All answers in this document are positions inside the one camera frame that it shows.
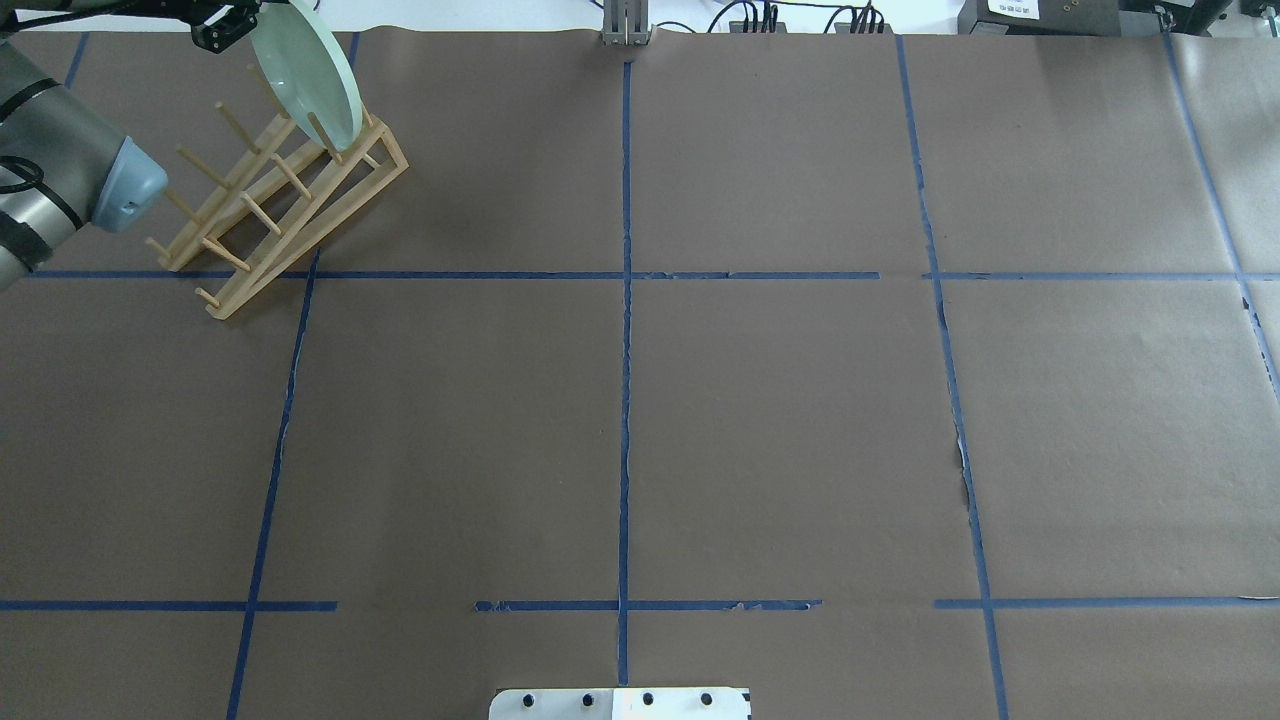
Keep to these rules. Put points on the wooden dish rack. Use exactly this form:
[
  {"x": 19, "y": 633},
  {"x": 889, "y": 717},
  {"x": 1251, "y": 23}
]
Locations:
[{"x": 289, "y": 190}]

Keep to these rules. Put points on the white mounting plate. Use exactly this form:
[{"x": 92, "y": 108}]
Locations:
[{"x": 715, "y": 702}]

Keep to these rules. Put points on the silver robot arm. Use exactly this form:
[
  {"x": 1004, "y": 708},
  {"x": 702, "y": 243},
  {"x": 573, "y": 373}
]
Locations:
[{"x": 63, "y": 164}]

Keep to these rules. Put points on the light green ceramic plate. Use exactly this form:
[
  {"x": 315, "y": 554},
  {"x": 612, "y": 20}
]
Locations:
[{"x": 309, "y": 72}]

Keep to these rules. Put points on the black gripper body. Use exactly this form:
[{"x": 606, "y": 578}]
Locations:
[{"x": 222, "y": 25}]

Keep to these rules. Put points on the brown paper table cover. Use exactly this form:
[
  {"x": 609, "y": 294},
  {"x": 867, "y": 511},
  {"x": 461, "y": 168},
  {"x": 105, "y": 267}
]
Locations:
[{"x": 904, "y": 378}]

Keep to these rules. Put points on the aluminium frame post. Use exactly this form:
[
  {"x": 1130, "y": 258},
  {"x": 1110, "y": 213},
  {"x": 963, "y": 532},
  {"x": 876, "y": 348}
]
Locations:
[{"x": 625, "y": 23}]

